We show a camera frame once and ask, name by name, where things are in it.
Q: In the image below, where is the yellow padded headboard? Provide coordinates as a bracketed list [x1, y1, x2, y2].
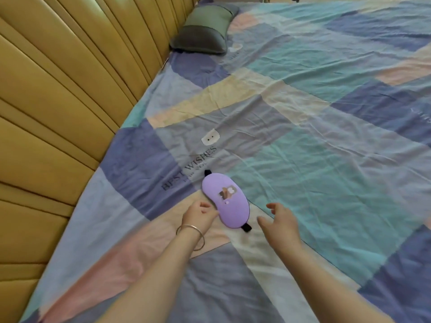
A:
[0, 0, 200, 323]

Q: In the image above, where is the purple sleep eye mask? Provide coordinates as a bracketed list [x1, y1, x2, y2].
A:
[201, 169, 253, 233]

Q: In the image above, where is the person's left hand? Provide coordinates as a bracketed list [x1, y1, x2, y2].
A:
[181, 200, 220, 235]

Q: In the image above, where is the person's right hand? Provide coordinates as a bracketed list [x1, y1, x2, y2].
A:
[257, 202, 302, 255]

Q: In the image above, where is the person's left forearm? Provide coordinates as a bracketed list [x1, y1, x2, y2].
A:
[96, 227, 204, 323]

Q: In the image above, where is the person's right forearm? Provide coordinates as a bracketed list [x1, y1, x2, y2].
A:
[274, 241, 394, 323]

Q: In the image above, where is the silver bangle bracelet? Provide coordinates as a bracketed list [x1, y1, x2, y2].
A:
[175, 225, 205, 251]

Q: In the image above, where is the patchwork pastel bed sheet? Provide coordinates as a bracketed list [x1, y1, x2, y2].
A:
[20, 0, 431, 323]

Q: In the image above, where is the green and grey pillow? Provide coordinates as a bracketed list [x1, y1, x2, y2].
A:
[169, 4, 240, 55]

